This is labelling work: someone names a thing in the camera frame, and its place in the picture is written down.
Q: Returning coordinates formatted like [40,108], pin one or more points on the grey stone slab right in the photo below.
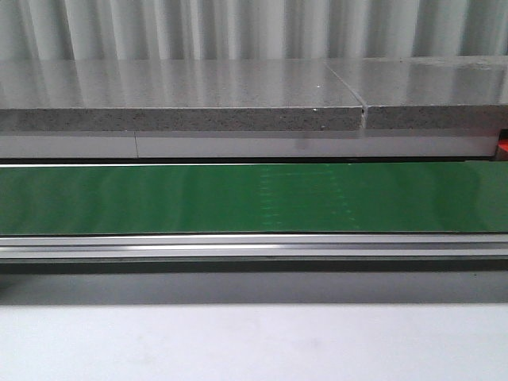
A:
[464,92]

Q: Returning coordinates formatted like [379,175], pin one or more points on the white panel under slabs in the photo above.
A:
[200,144]

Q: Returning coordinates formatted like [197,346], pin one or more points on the grey stone slab left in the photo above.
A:
[175,96]

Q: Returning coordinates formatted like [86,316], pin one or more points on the grey stone slab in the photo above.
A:
[464,92]
[175,96]

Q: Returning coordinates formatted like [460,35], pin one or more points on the white curtain backdrop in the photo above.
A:
[201,30]

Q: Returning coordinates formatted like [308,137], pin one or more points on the green conveyor belt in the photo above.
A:
[463,197]

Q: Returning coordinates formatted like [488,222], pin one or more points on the red object behind conveyor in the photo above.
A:
[501,153]

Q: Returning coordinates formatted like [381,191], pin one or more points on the aluminium conveyor side rail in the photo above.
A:
[266,246]

